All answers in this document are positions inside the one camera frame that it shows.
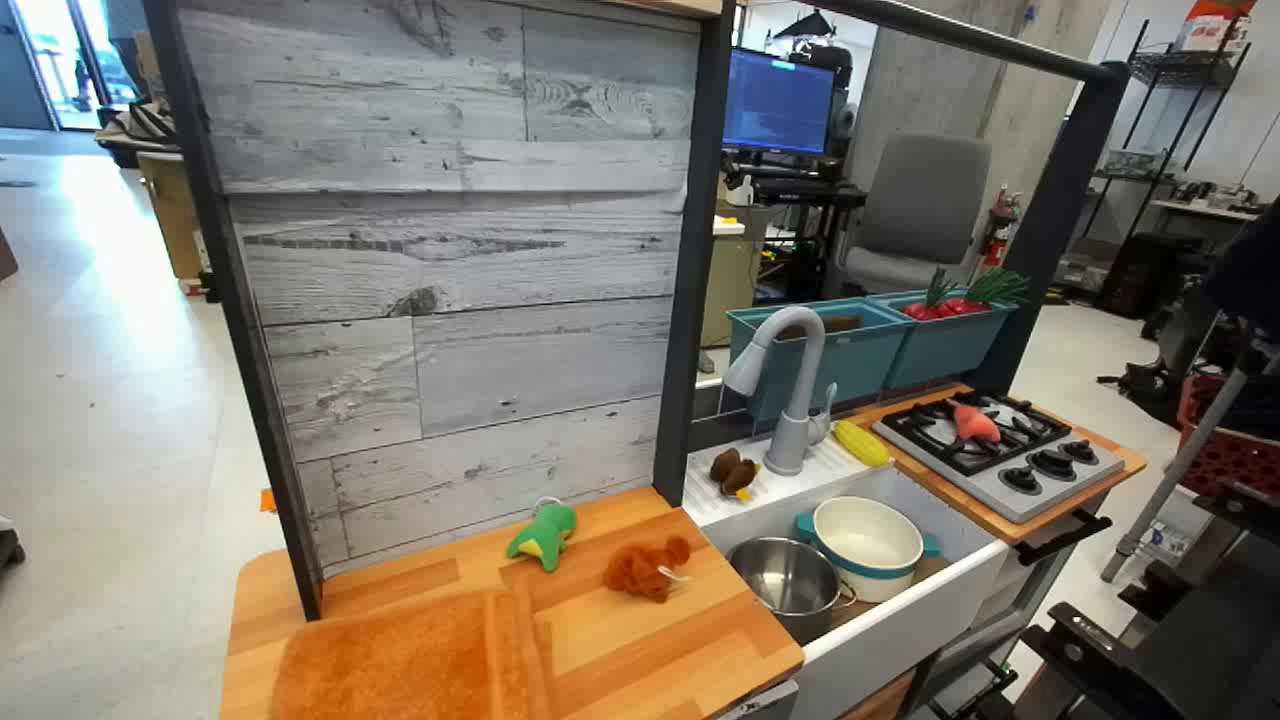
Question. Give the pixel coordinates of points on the brown plush toy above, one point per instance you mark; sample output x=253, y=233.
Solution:
x=734, y=473

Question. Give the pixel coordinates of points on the green plush toy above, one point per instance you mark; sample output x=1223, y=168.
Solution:
x=546, y=534

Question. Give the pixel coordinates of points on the orange plush toy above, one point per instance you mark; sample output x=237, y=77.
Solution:
x=648, y=569

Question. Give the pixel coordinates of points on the orange towel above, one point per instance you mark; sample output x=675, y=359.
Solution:
x=458, y=657

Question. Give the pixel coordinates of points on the yellow corn plush toy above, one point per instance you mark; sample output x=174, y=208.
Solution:
x=859, y=441

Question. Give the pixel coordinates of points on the grey toy faucet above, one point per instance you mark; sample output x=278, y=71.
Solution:
x=791, y=437

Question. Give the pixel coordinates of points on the grey wood backsplash panel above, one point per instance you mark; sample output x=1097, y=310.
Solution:
x=453, y=265

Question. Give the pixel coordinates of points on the stainless steel pot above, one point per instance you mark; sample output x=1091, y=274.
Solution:
x=793, y=581

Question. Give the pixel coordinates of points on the computer monitor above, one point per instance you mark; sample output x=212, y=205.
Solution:
x=776, y=105

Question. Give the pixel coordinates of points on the white teal pot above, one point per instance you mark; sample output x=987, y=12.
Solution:
x=871, y=542

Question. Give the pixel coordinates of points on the right teal planter box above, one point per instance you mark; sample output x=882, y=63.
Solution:
x=940, y=351

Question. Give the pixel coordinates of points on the white toy sink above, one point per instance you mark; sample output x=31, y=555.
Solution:
x=966, y=581

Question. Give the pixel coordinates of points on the grey office chair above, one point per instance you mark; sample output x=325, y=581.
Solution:
x=920, y=214

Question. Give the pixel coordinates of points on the red toy radishes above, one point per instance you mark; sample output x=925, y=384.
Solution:
x=940, y=301

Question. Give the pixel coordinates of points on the toy stove top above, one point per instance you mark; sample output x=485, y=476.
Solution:
x=1028, y=469

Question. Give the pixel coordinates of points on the black metal shelf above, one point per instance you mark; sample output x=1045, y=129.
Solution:
x=1147, y=174

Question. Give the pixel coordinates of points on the black drawer handle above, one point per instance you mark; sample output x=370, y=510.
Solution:
x=1081, y=530

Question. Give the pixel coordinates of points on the black metal frame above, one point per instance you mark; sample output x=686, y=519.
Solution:
x=695, y=241

